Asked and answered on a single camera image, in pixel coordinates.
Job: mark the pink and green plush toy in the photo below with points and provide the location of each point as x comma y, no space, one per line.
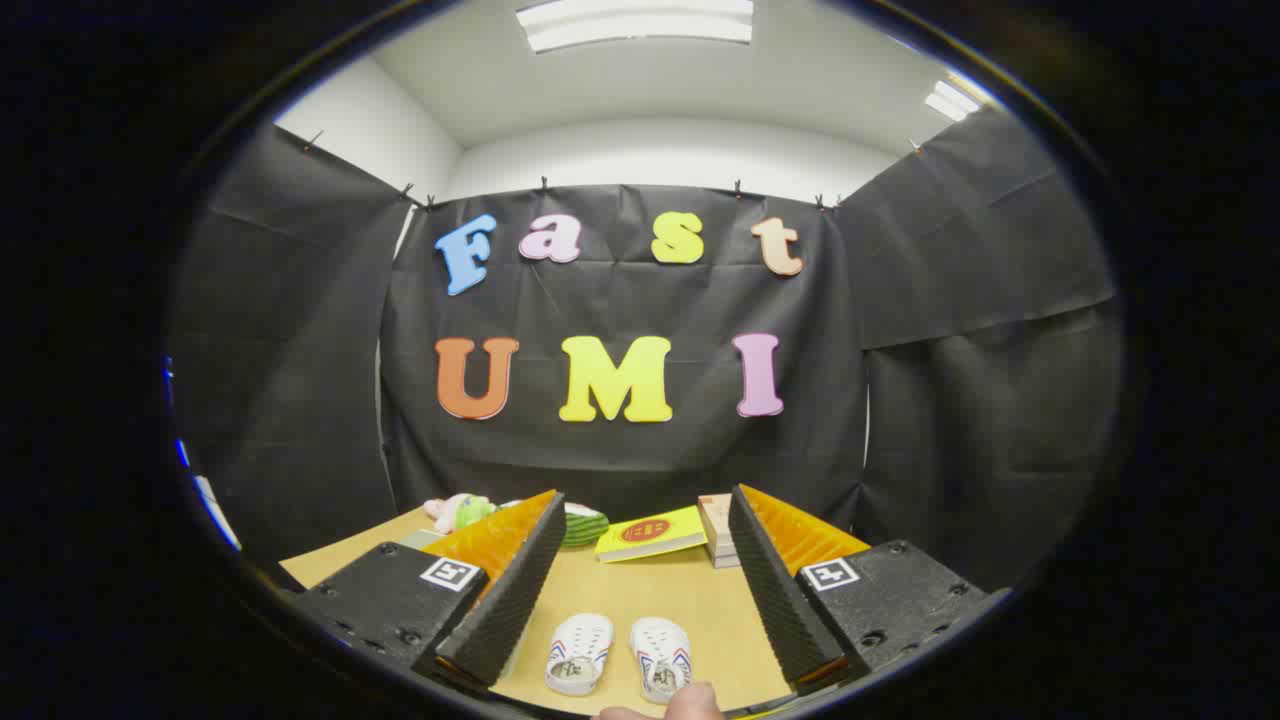
460,512

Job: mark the small ceiling light panel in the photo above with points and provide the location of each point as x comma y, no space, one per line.
952,100

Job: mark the white book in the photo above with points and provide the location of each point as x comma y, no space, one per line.
722,552

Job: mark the yellow book red circle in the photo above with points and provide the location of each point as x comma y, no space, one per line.
650,535

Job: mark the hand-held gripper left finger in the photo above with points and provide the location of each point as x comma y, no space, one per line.
510,600

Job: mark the watermelon slice plush toy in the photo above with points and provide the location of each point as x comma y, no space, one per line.
585,527

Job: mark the white shoe red blue stripes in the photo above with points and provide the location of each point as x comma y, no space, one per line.
660,660
580,655

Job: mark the large ceiling light panel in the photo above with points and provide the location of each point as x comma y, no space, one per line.
635,22

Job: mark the beige cover book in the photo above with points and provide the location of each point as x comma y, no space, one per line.
715,515

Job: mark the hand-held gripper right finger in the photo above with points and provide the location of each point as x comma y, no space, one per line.
780,600

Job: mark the black backdrop cloth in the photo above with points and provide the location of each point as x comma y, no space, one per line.
620,450

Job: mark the grey blue book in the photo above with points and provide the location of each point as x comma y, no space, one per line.
728,563

